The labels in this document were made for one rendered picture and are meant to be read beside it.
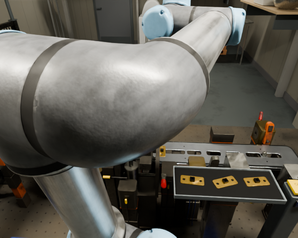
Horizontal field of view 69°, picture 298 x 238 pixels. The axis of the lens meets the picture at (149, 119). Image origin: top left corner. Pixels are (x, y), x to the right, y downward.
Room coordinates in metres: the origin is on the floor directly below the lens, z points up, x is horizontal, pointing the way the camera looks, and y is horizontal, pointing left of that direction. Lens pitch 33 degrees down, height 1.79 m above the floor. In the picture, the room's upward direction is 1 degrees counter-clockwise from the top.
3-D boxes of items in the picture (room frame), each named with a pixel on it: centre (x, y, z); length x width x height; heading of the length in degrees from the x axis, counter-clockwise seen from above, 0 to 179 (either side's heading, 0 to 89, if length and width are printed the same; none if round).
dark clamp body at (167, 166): (0.66, -0.09, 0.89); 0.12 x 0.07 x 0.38; 176
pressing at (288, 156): (0.88, -0.09, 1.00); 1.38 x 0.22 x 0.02; 86
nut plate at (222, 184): (0.52, -0.27, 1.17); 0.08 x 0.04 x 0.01; 105
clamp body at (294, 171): (0.65, -0.64, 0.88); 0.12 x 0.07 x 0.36; 176
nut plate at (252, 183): (0.52, -0.38, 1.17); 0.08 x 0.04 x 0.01; 94
